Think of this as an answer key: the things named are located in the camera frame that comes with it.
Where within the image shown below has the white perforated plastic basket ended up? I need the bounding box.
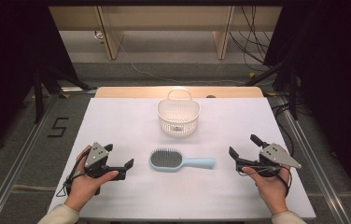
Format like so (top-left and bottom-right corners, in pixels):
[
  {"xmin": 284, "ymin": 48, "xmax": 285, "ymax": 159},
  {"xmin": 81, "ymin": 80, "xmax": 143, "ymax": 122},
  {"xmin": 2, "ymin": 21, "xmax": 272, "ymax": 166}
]
[{"xmin": 157, "ymin": 88, "xmax": 202, "ymax": 138}]

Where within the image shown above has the beige wooden desk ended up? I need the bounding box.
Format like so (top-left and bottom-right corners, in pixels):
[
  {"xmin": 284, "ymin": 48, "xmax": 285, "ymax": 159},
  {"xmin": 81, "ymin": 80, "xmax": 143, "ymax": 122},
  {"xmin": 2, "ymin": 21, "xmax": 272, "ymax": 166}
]
[{"xmin": 48, "ymin": 6, "xmax": 283, "ymax": 61}]

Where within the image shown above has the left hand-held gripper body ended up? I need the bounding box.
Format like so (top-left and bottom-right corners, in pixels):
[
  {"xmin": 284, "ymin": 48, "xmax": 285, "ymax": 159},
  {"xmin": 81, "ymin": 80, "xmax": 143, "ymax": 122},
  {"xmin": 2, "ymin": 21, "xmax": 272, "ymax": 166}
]
[{"xmin": 84, "ymin": 142, "xmax": 127, "ymax": 196}]

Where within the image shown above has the bundle of black cables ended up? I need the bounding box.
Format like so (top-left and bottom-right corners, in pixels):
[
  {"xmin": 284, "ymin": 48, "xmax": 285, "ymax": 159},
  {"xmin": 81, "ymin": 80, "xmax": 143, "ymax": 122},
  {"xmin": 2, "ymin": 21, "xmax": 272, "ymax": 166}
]
[{"xmin": 229, "ymin": 6, "xmax": 274, "ymax": 73}]

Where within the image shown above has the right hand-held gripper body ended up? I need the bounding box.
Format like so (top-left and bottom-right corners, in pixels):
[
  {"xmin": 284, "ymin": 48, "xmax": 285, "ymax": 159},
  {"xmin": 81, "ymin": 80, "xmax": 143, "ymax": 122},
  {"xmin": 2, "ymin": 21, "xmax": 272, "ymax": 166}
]
[{"xmin": 258, "ymin": 143, "xmax": 302, "ymax": 178}]

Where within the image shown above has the black metal stand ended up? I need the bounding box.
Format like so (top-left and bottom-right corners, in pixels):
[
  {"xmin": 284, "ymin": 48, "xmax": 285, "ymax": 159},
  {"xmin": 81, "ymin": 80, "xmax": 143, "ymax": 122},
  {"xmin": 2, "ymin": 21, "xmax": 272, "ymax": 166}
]
[
  {"xmin": 33, "ymin": 66, "xmax": 97, "ymax": 125},
  {"xmin": 245, "ymin": 59, "xmax": 299, "ymax": 121}
]

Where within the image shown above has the person's left hand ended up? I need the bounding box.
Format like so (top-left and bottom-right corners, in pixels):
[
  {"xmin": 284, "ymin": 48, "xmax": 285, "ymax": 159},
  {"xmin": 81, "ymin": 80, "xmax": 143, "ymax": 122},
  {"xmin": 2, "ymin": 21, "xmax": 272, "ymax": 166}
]
[{"xmin": 64, "ymin": 145, "xmax": 119, "ymax": 213}]

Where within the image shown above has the wooden table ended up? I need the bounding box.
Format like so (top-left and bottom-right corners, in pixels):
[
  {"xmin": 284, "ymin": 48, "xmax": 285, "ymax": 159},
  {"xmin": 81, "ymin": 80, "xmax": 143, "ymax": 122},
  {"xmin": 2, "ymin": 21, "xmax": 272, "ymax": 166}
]
[{"xmin": 94, "ymin": 86, "xmax": 265, "ymax": 99}]

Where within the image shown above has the black floor cable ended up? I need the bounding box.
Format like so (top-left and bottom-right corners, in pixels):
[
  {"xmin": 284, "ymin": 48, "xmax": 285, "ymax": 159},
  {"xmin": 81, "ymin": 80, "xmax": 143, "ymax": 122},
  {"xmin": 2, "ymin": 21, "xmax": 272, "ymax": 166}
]
[{"xmin": 271, "ymin": 102, "xmax": 295, "ymax": 158}]

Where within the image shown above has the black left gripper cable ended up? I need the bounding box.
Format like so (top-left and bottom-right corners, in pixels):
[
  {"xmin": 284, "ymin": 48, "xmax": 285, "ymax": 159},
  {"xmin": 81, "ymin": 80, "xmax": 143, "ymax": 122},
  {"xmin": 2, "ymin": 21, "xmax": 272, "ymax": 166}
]
[{"xmin": 55, "ymin": 148, "xmax": 92, "ymax": 198}]

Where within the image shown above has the aluminium floor rail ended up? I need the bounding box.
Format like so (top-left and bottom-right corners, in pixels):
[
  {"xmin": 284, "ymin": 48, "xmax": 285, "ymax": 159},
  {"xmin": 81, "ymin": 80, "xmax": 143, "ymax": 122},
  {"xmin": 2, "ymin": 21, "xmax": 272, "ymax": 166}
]
[
  {"xmin": 275, "ymin": 96, "xmax": 351, "ymax": 224},
  {"xmin": 0, "ymin": 92, "xmax": 60, "ymax": 224}
]

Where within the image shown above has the light blue hairbrush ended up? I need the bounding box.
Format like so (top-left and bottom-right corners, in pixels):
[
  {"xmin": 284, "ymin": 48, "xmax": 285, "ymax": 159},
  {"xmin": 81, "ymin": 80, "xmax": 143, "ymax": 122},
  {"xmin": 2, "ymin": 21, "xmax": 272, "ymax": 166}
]
[{"xmin": 149, "ymin": 147, "xmax": 217, "ymax": 173}]

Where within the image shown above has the dark curtain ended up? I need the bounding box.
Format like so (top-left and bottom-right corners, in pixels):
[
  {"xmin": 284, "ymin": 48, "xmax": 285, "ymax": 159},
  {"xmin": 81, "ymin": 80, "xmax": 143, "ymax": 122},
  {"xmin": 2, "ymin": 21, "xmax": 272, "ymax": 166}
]
[
  {"xmin": 263, "ymin": 0, "xmax": 351, "ymax": 213},
  {"xmin": 0, "ymin": 0, "xmax": 78, "ymax": 162}
]

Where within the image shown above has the person's right hand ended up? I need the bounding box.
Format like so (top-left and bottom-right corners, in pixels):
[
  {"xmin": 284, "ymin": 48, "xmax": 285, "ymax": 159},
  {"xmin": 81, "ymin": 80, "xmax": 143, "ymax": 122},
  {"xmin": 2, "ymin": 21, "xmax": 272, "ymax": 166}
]
[{"xmin": 241, "ymin": 166, "xmax": 291, "ymax": 216}]

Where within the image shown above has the white table board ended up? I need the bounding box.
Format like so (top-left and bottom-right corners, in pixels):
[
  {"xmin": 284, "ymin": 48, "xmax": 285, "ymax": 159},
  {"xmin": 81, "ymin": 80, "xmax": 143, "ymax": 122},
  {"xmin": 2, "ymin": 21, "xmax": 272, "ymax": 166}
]
[{"xmin": 48, "ymin": 97, "xmax": 316, "ymax": 220}]

